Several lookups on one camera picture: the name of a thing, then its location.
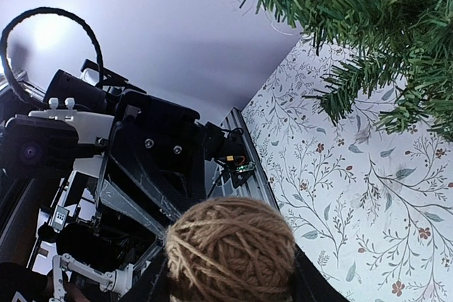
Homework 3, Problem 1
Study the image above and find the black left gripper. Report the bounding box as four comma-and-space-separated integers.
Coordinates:
95, 90, 227, 224

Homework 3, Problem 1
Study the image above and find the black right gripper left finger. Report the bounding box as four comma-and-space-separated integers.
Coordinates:
122, 245, 170, 302

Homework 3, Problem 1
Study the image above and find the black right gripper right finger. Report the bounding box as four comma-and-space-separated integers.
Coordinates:
289, 245, 348, 302

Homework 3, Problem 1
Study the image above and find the small green christmas tree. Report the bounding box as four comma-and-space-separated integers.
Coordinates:
257, 0, 452, 140

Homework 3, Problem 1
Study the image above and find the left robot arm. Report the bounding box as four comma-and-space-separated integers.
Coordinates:
1, 7, 248, 301

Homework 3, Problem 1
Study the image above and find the floral patterned table mat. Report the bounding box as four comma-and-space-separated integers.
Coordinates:
242, 41, 452, 301

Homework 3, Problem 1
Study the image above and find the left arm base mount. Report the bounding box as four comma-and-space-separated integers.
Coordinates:
203, 122, 255, 197

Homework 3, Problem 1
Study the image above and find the front aluminium rail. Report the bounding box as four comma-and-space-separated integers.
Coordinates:
218, 108, 279, 210

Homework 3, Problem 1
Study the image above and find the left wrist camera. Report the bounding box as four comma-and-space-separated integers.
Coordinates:
1, 98, 114, 179

